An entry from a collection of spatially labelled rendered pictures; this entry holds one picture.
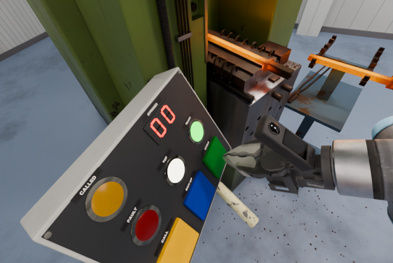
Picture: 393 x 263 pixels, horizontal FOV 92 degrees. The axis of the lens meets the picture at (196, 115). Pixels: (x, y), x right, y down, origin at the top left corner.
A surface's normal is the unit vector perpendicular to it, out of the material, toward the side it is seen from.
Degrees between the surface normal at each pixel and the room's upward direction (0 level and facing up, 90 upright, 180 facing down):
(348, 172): 52
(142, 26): 90
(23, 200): 0
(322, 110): 0
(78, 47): 90
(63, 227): 60
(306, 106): 0
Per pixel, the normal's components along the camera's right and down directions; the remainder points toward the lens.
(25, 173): -0.05, -0.67
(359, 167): -0.63, -0.25
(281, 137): 0.39, -0.44
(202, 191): 0.77, -0.11
